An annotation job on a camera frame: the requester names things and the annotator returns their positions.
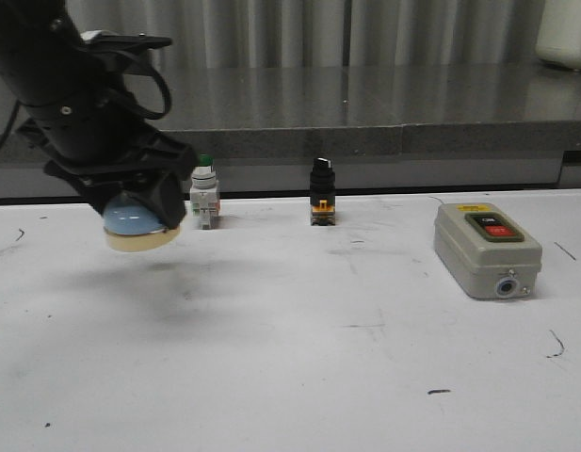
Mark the white kitchen blender appliance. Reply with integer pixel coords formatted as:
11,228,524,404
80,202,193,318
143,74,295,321
535,0,581,71

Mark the black yellow selector switch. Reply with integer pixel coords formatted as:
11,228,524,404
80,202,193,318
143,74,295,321
310,157,335,226

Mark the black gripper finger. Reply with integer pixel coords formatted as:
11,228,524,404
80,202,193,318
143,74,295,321
124,171,186,229

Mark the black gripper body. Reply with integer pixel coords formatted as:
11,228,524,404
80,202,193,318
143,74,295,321
18,120,197,214

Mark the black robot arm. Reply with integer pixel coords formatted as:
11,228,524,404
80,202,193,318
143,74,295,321
0,1,199,230

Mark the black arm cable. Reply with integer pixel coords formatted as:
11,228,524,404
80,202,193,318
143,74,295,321
82,30,173,121

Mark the grey on off switch box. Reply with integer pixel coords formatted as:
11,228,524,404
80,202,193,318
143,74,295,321
433,203,542,299

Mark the green white pushbutton switch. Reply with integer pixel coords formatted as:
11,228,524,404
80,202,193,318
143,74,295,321
189,154,220,230

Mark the grey stone counter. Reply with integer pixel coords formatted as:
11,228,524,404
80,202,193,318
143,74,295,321
157,63,581,159

